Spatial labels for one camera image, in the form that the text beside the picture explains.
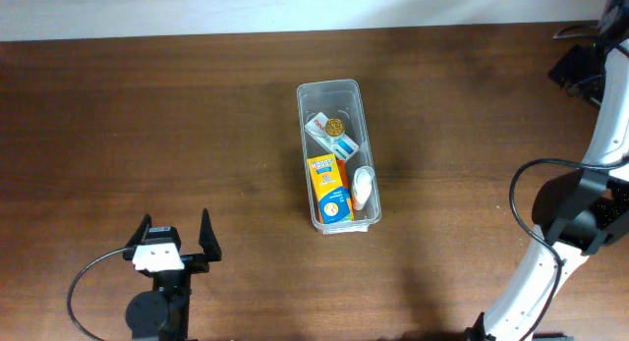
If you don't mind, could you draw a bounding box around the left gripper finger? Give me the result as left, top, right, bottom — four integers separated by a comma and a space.
125, 214, 151, 248
199, 208, 222, 261

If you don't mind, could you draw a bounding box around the yellow medicine box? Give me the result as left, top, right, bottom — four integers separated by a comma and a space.
308, 154, 354, 224

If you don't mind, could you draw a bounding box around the white green medicine box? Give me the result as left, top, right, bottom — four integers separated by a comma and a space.
305, 112, 359, 161

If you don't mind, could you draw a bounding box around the white spray bottle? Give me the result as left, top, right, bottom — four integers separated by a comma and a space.
351, 166, 375, 210

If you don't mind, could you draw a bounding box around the small gold lid jar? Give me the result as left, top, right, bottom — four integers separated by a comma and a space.
324, 118, 345, 143

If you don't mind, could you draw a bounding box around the orange medicine box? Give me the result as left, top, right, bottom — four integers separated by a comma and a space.
336, 159, 350, 192

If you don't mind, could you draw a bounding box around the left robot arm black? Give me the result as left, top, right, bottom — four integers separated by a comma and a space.
123, 209, 222, 341

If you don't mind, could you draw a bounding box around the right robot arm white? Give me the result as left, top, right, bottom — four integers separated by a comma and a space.
464, 0, 628, 340

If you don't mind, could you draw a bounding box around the clear plastic container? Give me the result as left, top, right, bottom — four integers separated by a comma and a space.
297, 80, 381, 234

